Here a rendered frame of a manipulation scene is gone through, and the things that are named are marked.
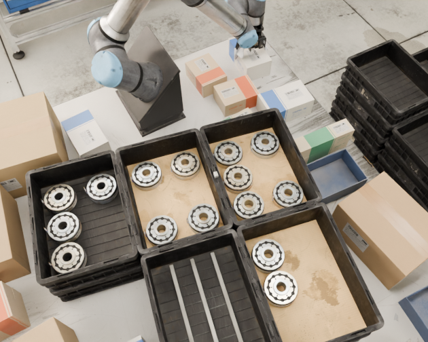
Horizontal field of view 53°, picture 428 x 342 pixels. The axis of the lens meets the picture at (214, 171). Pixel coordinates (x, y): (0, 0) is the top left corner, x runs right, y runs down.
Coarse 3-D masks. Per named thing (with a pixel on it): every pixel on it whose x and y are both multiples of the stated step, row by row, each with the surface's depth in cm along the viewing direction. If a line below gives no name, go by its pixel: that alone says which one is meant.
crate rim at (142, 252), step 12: (180, 132) 150; (192, 132) 150; (132, 144) 148; (144, 144) 148; (204, 156) 145; (120, 168) 143; (216, 180) 140; (132, 216) 134; (228, 216) 133; (132, 228) 132; (216, 228) 132; (228, 228) 131; (180, 240) 130; (144, 252) 128
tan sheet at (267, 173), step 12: (216, 144) 159; (240, 144) 159; (264, 144) 159; (252, 156) 156; (276, 156) 156; (252, 168) 154; (264, 168) 154; (276, 168) 154; (288, 168) 154; (264, 180) 151; (276, 180) 151; (228, 192) 149; (264, 192) 149; (264, 204) 147
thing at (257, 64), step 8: (232, 40) 193; (232, 48) 193; (256, 48) 190; (232, 56) 196; (248, 56) 188; (256, 56) 187; (264, 56) 187; (240, 64) 190; (248, 64) 185; (256, 64) 185; (264, 64) 187; (240, 72) 193; (248, 72) 186; (256, 72) 189; (264, 72) 191
